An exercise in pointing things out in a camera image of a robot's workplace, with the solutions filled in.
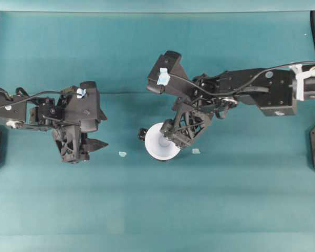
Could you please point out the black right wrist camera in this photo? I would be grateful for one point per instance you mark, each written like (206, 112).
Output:
(168, 76)

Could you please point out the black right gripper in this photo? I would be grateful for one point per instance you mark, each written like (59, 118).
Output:
(189, 123)

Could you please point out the white tape scrap right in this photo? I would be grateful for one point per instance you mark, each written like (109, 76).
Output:
(196, 151)

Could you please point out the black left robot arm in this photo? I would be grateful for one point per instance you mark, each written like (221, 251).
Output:
(37, 112)

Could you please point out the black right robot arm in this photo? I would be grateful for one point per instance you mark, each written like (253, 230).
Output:
(275, 91)

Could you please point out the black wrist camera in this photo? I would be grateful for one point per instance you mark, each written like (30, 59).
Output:
(82, 107)
(168, 76)

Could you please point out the white tape scrap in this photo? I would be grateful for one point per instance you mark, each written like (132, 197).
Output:
(122, 154)
(196, 151)

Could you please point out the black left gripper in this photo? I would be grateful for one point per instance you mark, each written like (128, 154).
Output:
(73, 145)

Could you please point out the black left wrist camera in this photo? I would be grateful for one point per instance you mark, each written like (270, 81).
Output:
(82, 107)

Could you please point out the white tape scrap left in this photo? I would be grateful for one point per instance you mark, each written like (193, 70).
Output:
(122, 154)

